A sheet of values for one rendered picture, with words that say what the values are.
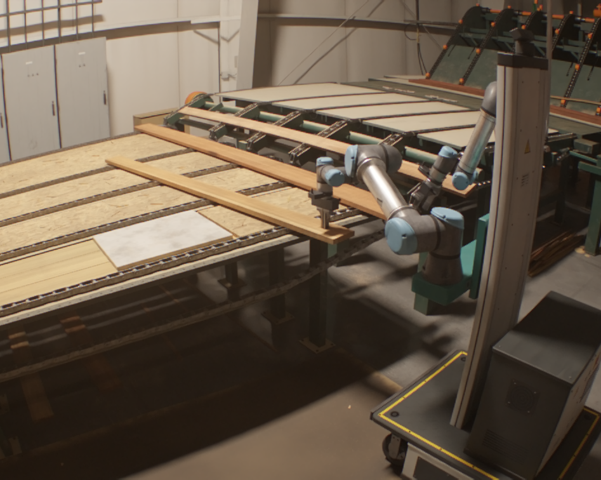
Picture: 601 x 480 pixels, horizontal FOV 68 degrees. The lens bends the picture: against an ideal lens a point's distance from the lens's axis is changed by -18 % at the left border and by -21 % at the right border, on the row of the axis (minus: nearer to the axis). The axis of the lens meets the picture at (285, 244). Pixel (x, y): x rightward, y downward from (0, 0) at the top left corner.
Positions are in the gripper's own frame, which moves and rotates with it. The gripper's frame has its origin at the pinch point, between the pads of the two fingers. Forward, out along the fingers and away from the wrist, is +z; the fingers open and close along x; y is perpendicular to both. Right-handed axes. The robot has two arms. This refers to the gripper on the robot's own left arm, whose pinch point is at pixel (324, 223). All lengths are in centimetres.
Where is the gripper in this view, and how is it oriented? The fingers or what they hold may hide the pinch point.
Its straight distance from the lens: 253.0
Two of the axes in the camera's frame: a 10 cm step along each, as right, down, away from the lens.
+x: -6.9, -2.7, 6.7
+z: 0.2, 9.2, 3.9
